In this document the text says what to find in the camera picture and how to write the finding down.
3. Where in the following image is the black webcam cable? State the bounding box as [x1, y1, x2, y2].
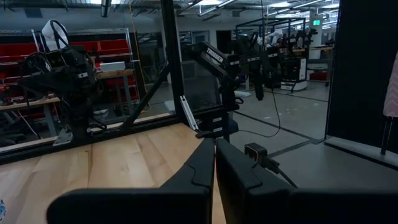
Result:
[262, 156, 299, 189]

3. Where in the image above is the red box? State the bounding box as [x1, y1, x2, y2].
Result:
[308, 70, 328, 82]

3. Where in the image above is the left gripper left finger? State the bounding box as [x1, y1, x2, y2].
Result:
[45, 138, 216, 224]

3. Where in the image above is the silver corner bracket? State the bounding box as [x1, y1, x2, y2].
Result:
[52, 128, 74, 147]

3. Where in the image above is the wooden workbench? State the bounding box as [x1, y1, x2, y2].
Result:
[0, 96, 60, 138]

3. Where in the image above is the black webcam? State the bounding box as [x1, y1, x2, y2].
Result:
[243, 142, 269, 165]

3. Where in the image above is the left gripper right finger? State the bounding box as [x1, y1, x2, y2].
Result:
[216, 138, 398, 224]

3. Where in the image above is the black partition panel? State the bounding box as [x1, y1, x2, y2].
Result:
[324, 0, 398, 156]

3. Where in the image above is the black aluminium table frame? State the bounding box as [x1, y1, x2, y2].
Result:
[0, 0, 200, 166]

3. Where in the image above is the red storage bin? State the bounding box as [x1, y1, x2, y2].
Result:
[98, 39, 131, 55]
[0, 42, 40, 63]
[68, 41, 101, 54]

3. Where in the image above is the small wooden side table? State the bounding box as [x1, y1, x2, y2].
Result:
[94, 68, 135, 118]

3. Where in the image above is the black stand pole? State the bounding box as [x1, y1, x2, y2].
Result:
[379, 116, 394, 156]

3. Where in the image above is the black white equipment cabinet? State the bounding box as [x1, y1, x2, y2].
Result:
[280, 57, 308, 91]

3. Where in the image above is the silver aluminium bar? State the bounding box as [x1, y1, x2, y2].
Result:
[179, 95, 200, 131]

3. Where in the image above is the pink patterned cloth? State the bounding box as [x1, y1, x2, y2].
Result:
[382, 51, 398, 118]

